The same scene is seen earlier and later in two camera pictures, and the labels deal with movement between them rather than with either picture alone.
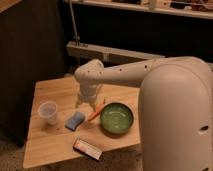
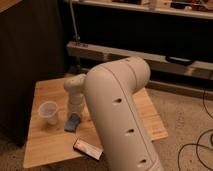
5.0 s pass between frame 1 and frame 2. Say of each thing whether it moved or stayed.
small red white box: stayed
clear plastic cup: stayed
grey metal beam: stayed
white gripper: moved
